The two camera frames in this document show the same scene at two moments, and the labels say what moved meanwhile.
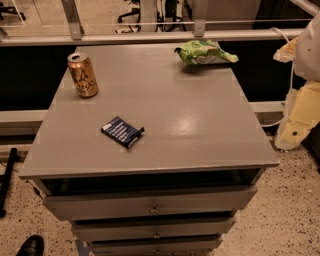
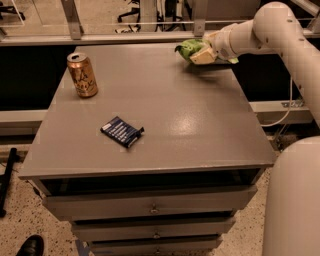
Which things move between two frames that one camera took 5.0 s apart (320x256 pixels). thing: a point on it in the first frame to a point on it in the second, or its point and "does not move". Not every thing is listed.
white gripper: [309, 53] to [220, 44]
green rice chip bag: [202, 52] does not move
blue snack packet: [123, 132] does not move
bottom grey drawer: [192, 245] does not move
